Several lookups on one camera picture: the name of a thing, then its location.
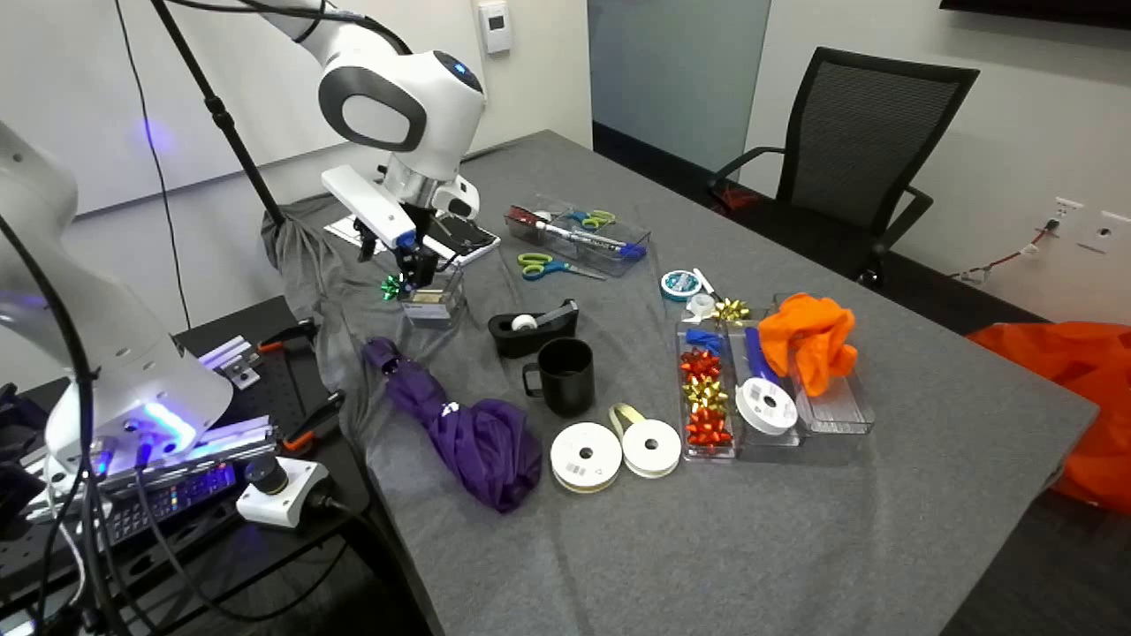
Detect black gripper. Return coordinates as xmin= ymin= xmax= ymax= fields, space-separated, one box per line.
xmin=354 ymin=218 xmax=444 ymax=290

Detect green ribbon bow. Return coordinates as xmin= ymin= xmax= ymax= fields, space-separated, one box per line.
xmin=377 ymin=271 xmax=410 ymax=300

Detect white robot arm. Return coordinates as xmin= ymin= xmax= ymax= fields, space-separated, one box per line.
xmin=0 ymin=0 xmax=484 ymax=466

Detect white ribbon spool left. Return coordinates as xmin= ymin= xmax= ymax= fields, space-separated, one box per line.
xmin=551 ymin=423 xmax=621 ymax=496

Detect white ribbon spool middle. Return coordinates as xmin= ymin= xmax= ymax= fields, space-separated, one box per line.
xmin=610 ymin=404 xmax=681 ymax=482

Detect gold ribbon bow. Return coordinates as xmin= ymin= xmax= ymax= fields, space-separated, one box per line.
xmin=714 ymin=300 xmax=754 ymax=324

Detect white ribbon spool in tray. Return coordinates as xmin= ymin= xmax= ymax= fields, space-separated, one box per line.
xmin=736 ymin=377 xmax=799 ymax=438

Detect black white tablet box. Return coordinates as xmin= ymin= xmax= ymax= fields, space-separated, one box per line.
xmin=423 ymin=217 xmax=497 ymax=265

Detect white label sheets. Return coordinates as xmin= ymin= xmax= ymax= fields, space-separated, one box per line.
xmin=322 ymin=217 xmax=365 ymax=246

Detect black tape dispenser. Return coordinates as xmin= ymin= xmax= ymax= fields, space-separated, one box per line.
xmin=488 ymin=300 xmax=581 ymax=357

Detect clear pencil case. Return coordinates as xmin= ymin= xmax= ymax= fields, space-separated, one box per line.
xmin=506 ymin=206 xmax=647 ymax=280

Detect black mug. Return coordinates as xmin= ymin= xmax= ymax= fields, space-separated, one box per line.
xmin=520 ymin=338 xmax=593 ymax=417

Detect purple folded umbrella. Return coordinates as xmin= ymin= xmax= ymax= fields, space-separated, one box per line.
xmin=359 ymin=338 xmax=540 ymax=512

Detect white thermostat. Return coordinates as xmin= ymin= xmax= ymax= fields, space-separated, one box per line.
xmin=478 ymin=0 xmax=511 ymax=55

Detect grey table cloth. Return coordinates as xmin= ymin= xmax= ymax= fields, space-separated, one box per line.
xmin=264 ymin=134 xmax=1096 ymax=636

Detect blue white tape roll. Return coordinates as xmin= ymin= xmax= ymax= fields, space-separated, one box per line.
xmin=656 ymin=267 xmax=714 ymax=300

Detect orange cloth on table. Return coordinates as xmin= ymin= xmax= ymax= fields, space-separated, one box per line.
xmin=756 ymin=292 xmax=860 ymax=395

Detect clear acrylic box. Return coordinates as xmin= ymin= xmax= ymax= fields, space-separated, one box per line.
xmin=799 ymin=377 xmax=873 ymax=438

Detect black office chair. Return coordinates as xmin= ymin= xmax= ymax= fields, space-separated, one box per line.
xmin=708 ymin=47 xmax=976 ymax=285

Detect orange fabric on floor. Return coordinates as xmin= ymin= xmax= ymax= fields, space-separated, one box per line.
xmin=973 ymin=323 xmax=1131 ymax=512

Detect green handled scissors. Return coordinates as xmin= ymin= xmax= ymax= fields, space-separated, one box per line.
xmin=515 ymin=251 xmax=593 ymax=281

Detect camera tripod stand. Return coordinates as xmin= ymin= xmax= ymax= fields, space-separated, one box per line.
xmin=150 ymin=0 xmax=282 ymax=227

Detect wall mounted black television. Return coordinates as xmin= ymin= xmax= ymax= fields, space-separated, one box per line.
xmin=939 ymin=0 xmax=1131 ymax=32

